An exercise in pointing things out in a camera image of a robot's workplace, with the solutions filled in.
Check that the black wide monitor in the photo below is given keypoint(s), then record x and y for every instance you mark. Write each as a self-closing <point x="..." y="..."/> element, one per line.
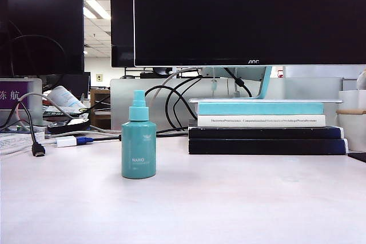
<point x="43" y="27"/>

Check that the white video adapter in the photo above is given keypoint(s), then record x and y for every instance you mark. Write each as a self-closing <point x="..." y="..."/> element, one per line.
<point x="65" y="142"/>

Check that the black flat device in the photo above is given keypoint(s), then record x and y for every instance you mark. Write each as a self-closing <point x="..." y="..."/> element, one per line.
<point x="68" y="127"/>

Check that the light wooden stick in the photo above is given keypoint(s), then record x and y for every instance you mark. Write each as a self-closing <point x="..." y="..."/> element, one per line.
<point x="351" y="111"/>

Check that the large AOC monitor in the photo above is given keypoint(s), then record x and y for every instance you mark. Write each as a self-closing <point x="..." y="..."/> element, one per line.
<point x="243" y="12"/>

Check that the white rounded ornament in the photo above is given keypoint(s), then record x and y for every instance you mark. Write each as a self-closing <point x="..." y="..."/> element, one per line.
<point x="361" y="81"/>

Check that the white blue printed package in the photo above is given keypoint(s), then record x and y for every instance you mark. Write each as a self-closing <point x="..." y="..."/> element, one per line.
<point x="64" y="95"/>

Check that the small dark monitor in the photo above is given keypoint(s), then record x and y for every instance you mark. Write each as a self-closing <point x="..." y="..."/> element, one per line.
<point x="77" y="84"/>

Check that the white spine book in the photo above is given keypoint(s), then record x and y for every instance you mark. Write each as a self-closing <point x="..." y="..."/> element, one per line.
<point x="257" y="120"/>

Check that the black hardcover book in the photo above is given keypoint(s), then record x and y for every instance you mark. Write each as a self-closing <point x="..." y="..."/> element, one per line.
<point x="257" y="147"/>
<point x="257" y="132"/>

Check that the flat printed booklet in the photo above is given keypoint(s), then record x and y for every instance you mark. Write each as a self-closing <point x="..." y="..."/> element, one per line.
<point x="63" y="112"/>

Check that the teal spray bottle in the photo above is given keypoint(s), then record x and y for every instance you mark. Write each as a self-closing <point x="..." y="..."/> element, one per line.
<point x="138" y="147"/>

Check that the black flat pad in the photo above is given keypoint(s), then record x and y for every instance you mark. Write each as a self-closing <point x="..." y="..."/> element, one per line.
<point x="357" y="158"/>

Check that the brown wooden shelf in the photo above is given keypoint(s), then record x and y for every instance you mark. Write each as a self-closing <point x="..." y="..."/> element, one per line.
<point x="100" y="94"/>

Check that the silver teal monitor stand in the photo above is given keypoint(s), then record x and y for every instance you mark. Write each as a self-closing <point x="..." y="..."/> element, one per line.
<point x="264" y="84"/>

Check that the black upright monitor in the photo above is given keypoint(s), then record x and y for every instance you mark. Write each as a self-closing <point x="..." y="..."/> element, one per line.
<point x="121" y="27"/>

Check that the teal spine book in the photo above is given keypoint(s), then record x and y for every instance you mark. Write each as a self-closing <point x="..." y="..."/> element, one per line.
<point x="257" y="108"/>

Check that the purple name sign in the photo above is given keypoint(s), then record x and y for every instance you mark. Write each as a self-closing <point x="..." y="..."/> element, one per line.
<point x="17" y="95"/>

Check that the black monitor edge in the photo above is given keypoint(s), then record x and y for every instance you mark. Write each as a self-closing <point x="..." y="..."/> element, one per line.
<point x="3" y="12"/>

